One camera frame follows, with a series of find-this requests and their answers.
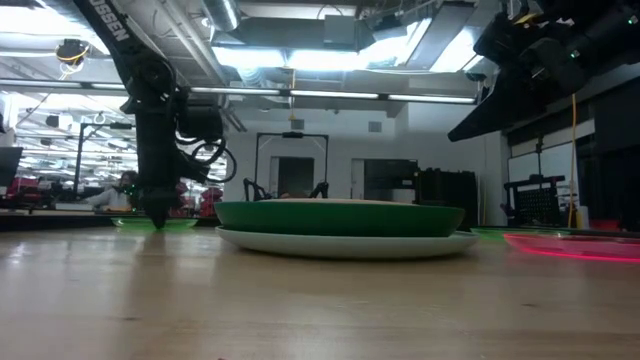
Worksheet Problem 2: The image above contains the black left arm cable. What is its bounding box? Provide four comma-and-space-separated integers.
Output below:
174, 134, 239, 184

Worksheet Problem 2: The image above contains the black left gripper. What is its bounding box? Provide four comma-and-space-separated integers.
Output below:
133, 97, 211, 230

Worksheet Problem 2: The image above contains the pale teal plastic plate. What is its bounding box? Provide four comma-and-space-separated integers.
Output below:
215, 225, 481, 261

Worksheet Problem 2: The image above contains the ceiling light strip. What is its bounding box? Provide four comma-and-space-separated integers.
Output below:
387, 93, 476, 105

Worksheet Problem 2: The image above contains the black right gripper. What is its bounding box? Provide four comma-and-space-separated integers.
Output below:
447, 9, 596, 144

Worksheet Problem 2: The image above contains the black cabinet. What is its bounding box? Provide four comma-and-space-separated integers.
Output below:
413, 168, 479, 227

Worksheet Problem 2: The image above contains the black background station frame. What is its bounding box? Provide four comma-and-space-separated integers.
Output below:
254, 131, 330, 201
73, 122, 139, 201

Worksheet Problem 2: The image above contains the red chair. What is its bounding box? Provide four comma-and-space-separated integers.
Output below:
169, 182, 190, 217
199, 186, 225, 218

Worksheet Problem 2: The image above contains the person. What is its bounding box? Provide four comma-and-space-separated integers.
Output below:
84, 170, 141, 212

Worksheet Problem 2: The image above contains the silver ceiling duct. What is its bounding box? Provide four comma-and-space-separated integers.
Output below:
201, 0, 242, 33

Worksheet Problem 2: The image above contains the magenta plastic plate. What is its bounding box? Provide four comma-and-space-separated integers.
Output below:
503, 232, 640, 264

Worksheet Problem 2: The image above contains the yellow hanging cable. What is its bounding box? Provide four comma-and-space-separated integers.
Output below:
568, 93, 579, 229

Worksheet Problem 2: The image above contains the yellow black cable reel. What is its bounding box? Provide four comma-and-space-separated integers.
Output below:
53, 38, 92, 67

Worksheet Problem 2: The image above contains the black perforated rack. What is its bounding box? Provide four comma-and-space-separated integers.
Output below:
503, 174, 567, 227

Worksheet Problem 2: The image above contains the dark green plastic plate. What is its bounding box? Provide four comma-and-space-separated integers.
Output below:
213, 199, 467, 239

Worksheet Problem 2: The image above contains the whiteboard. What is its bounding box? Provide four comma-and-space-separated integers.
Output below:
507, 141, 581, 201

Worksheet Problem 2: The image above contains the black aluminium table frame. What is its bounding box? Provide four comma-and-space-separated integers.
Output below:
0, 213, 640, 239

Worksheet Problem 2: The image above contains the black monitor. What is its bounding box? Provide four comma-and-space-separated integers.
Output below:
0, 146, 24, 189

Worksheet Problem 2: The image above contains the green translucent plastic plate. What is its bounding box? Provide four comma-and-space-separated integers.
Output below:
110, 216, 200, 233
469, 226, 574, 239

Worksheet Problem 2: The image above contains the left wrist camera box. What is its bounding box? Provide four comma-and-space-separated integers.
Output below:
177, 103, 225, 143

